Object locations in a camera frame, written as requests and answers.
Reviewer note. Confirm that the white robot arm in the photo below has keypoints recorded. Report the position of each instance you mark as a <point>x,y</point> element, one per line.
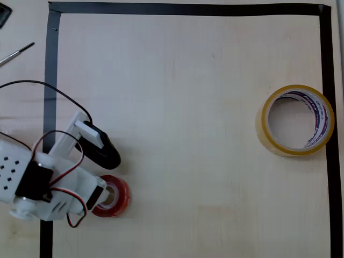
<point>10,172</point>

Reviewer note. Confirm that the large clear yellowish tape roll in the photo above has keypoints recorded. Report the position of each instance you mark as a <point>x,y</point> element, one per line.
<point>319,113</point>

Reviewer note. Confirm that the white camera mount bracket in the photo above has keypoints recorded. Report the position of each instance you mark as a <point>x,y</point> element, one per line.
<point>64,139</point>

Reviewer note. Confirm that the black glossy object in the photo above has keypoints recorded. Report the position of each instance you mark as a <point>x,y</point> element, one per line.
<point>4,16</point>

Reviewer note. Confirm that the black webcam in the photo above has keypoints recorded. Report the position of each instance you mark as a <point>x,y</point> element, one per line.
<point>107,158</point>

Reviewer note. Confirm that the small red tape roll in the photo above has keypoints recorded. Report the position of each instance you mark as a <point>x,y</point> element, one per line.
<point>123,193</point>

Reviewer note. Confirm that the thin metal screwdriver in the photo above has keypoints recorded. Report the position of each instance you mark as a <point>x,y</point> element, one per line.
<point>16,53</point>

